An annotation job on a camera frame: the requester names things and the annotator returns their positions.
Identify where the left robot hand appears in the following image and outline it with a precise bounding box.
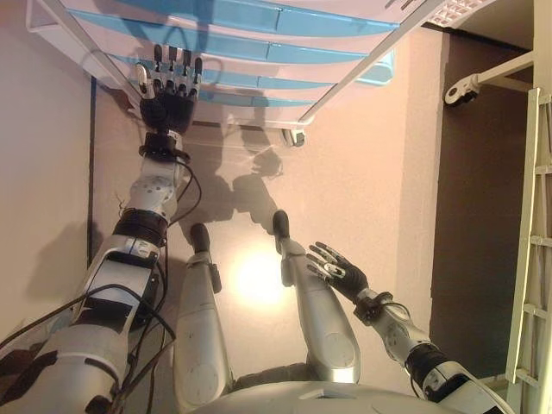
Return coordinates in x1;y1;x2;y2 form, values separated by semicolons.
135;42;204;135

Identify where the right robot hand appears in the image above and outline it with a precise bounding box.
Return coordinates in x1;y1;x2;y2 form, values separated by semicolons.
304;240;371;304

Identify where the white drawer blue handle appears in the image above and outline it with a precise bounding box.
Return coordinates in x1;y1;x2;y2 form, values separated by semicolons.
98;32;376;66
120;55;346;94
189;88;323;117
94;0;406;22
64;7;402;44

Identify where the right robot leg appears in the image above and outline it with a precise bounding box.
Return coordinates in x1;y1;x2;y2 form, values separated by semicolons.
272;210;362;385

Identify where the white translucent side bin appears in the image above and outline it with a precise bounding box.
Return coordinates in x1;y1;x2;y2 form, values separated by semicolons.
25;0;139;91

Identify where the cart caster wheel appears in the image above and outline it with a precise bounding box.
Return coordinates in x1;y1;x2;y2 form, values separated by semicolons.
282;128;307;147

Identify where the grey robot torso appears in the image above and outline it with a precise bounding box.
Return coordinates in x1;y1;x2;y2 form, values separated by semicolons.
189;379;432;414

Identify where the white hospital bed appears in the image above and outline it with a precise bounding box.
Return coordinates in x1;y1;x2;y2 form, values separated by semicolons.
443;51;552;385

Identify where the white medical cart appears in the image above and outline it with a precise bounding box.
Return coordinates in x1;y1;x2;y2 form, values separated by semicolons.
25;0;475;147

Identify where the white cable connector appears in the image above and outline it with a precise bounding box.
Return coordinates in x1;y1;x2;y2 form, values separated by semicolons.
443;75;480;107

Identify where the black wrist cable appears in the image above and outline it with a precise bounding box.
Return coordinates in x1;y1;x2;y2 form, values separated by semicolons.
0;157;204;414

